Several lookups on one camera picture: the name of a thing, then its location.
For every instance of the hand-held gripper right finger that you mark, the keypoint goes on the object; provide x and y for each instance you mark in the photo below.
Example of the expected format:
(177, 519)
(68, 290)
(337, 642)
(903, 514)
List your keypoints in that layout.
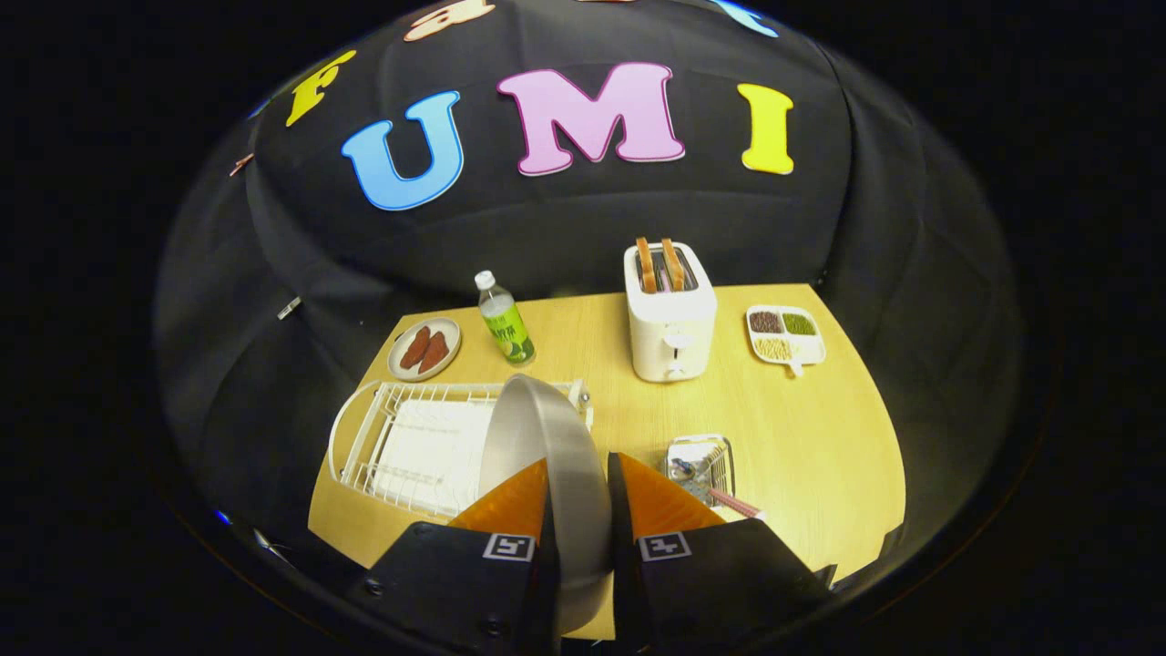
(720, 583)

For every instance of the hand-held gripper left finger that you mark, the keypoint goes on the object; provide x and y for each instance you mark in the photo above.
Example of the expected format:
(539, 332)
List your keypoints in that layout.
(455, 583)

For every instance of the silver metal plate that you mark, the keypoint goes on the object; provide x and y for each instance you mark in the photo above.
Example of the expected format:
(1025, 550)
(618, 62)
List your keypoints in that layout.
(547, 428)

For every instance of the small beige plate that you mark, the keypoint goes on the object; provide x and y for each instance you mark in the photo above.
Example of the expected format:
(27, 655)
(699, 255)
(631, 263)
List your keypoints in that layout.
(401, 364)

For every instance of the white divided bean dish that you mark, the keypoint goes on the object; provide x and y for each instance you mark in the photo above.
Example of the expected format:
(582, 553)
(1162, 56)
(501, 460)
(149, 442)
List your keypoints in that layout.
(785, 335)

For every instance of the white toaster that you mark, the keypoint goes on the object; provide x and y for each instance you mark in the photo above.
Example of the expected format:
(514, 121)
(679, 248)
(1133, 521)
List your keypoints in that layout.
(669, 337)

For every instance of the green label drink bottle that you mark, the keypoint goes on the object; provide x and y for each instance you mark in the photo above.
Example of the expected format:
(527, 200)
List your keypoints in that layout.
(506, 323)

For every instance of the white clip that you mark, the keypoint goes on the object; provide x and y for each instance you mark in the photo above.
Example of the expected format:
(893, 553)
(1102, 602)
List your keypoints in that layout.
(289, 308)

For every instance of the brown toast slice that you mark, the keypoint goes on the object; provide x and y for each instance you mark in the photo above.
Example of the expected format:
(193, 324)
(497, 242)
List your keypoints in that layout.
(646, 264)
(673, 264)

